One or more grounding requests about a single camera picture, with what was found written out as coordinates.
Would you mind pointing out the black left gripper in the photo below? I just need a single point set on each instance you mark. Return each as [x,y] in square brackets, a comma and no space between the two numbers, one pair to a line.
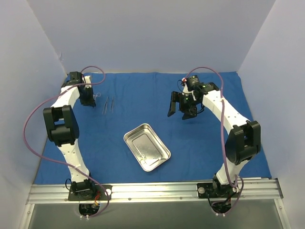
[88,101]

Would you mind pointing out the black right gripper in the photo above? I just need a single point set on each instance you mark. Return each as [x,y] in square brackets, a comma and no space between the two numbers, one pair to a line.
[182,105]

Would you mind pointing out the steel forceps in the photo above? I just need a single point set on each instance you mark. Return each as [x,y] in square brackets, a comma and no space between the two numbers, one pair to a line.
[95,96]
[148,160]

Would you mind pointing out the steel tweezers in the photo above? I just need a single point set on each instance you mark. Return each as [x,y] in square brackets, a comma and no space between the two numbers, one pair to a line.
[112,104]
[104,110]

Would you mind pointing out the stainless steel instrument tray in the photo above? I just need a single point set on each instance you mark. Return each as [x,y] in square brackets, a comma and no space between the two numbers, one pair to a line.
[144,140]

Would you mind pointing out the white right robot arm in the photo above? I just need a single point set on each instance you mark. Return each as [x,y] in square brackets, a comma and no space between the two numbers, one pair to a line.
[240,137]

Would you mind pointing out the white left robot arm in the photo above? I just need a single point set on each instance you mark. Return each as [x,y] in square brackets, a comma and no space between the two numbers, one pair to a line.
[63,130]

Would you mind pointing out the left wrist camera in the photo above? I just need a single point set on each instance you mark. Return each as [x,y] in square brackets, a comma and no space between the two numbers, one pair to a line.
[78,78]

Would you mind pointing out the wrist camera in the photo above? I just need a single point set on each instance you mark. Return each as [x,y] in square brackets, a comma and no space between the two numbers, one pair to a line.
[192,82]
[78,78]

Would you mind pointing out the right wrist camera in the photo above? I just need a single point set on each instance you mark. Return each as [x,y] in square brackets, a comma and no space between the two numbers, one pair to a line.
[192,82]

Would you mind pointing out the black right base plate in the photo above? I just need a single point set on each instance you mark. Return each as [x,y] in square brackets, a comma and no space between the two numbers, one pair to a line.
[212,190]

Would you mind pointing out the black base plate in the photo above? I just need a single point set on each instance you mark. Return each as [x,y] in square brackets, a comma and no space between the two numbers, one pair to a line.
[88,195]
[212,190]

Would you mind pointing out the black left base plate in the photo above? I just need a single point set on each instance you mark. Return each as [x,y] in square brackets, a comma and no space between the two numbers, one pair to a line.
[88,195]

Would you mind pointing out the aluminium front rail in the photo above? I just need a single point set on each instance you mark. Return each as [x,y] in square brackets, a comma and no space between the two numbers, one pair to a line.
[254,189]

